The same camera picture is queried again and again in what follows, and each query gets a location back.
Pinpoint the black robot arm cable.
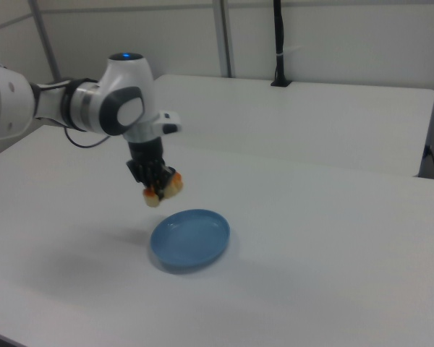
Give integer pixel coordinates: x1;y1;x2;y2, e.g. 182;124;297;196
35;80;111;150

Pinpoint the blue round plate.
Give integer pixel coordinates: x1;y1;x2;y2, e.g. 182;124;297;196
150;208;231;275

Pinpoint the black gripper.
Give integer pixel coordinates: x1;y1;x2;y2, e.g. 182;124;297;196
125;137;177;201

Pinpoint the black clamped camera pole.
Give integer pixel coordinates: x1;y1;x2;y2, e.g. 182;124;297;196
270;0;293;88

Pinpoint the grey partition post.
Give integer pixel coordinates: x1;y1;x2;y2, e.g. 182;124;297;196
27;0;63;83
213;0;233;78

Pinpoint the orange glazed bread loaf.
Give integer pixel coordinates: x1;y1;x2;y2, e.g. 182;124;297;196
141;172;185;209

